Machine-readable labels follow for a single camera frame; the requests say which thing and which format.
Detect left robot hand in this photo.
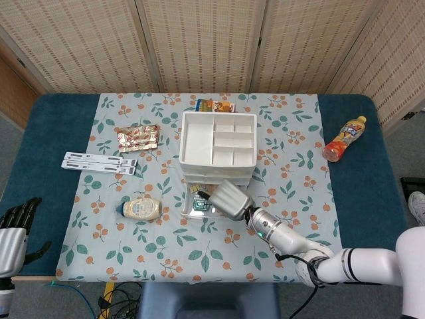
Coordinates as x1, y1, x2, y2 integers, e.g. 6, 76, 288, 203
0, 197, 52, 278

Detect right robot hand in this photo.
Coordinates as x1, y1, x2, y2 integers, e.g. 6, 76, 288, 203
198, 179, 254, 221

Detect small green gadget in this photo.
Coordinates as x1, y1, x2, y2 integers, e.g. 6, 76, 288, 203
193, 195, 213, 211

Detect clear plastic drawer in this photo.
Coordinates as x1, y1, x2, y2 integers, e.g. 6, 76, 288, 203
181, 181, 249, 221
183, 172, 252, 182
181, 164, 256, 175

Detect white plastic drawer organizer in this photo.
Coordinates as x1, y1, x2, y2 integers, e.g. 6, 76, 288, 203
179, 112, 258, 187

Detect colourful picture box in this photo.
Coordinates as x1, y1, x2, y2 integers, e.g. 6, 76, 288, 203
195, 98, 237, 114

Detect floral tablecloth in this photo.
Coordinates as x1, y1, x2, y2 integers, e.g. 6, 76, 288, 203
54, 92, 349, 284

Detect mayonnaise squeeze bottle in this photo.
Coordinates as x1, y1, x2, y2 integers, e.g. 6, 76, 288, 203
116, 198, 163, 221

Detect yellow floor tape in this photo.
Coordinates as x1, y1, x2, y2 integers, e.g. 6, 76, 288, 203
101, 282, 114, 319

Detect red foil snack packet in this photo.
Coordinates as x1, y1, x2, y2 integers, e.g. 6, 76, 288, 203
116, 124, 159, 154

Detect orange drink bottle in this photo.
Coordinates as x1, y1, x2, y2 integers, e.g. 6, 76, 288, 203
321, 115, 368, 163

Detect woven folding screen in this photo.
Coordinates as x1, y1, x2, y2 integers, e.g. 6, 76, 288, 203
0, 0, 425, 134

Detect black floor object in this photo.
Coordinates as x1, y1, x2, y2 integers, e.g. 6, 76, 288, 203
400, 177, 425, 194

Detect white shoe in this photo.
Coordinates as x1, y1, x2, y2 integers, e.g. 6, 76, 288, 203
407, 191, 425, 230

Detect blue floor cable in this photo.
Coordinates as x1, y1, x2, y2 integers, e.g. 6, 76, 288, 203
44, 280, 100, 319

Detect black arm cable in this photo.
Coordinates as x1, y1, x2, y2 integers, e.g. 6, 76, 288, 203
274, 251, 335, 319

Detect black floor cables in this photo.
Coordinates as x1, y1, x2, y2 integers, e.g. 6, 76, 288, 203
98, 282, 143, 319

